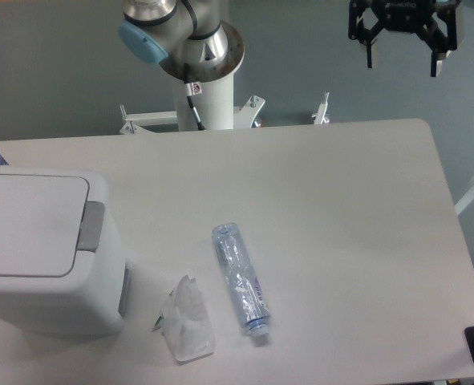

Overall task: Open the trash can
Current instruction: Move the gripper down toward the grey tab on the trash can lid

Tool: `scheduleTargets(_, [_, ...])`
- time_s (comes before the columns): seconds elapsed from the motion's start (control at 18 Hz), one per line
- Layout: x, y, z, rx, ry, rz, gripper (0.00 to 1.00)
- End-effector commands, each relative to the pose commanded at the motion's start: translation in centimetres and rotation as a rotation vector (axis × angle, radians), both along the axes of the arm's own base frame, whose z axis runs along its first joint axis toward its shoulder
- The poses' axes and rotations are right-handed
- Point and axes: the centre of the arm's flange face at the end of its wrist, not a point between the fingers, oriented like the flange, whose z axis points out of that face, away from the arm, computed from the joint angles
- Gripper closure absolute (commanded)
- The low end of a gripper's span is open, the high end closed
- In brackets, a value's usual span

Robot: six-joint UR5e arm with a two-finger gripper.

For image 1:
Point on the grey lid push button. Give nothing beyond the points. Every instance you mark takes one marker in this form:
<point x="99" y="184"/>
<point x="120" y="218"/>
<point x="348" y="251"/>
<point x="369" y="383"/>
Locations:
<point x="91" y="226"/>

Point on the white trash can lid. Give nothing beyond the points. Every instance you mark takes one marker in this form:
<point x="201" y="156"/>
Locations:
<point x="40" y="218"/>

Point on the crushed clear plastic bottle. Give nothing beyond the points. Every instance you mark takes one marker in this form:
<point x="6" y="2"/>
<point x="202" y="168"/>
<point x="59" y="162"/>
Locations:
<point x="244" y="287"/>

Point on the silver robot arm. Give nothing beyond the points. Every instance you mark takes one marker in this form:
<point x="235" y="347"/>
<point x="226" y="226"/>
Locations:
<point x="190" y="41"/>

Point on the white levelling foot bracket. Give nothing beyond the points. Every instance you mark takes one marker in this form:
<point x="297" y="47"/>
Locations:
<point x="321" y="116"/>

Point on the crumpled clear plastic wrapper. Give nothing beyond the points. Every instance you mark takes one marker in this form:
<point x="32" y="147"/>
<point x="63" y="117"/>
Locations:
<point x="185" y="323"/>

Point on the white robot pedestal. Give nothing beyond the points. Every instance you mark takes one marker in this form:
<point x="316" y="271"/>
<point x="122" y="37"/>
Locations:
<point x="207" y="104"/>

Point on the white plastic trash can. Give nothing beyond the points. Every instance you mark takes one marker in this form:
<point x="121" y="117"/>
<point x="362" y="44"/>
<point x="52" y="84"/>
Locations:
<point x="90" y="299"/>

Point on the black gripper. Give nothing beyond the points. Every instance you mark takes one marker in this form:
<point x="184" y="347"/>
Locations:
<point x="440" y="24"/>

